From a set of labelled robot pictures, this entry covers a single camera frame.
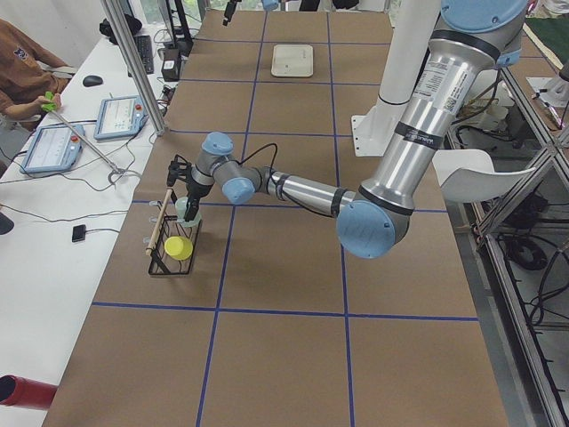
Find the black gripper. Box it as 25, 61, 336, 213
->
167, 154, 213, 222

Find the green plastic cup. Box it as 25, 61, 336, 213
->
175, 197, 202, 228

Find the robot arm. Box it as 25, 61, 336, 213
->
169, 1, 526, 259
222, 0, 280, 27

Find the yellow plastic cup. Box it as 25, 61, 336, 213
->
164, 236, 194, 261

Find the cream rabbit tray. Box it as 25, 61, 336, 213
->
271, 44, 314, 78

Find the black power box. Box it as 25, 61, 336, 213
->
161, 48, 181, 82

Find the black keyboard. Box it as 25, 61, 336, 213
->
133, 35, 155, 75

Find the far teach pendant tablet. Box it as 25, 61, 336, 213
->
94, 96, 148, 141

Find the teach pendant tablet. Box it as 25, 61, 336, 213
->
94, 96, 148, 141
20, 125, 84, 175

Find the small black puck device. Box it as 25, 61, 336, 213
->
71, 224, 87, 243

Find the near teach pendant tablet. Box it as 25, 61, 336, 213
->
20, 125, 84, 175

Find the black computer mouse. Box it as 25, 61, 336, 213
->
82, 75, 104, 87

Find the metal grabber stick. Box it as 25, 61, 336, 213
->
41, 92, 141, 186

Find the seated person brown shirt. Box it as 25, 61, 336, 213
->
1, 20, 68, 131

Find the red cylinder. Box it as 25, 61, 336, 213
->
1, 375, 58, 410

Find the white plastic chair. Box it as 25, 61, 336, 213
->
432, 149, 536, 203

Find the black wire cup rack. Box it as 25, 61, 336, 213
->
145, 188, 202, 277

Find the aluminium frame post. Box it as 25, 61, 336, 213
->
100, 0, 166, 136

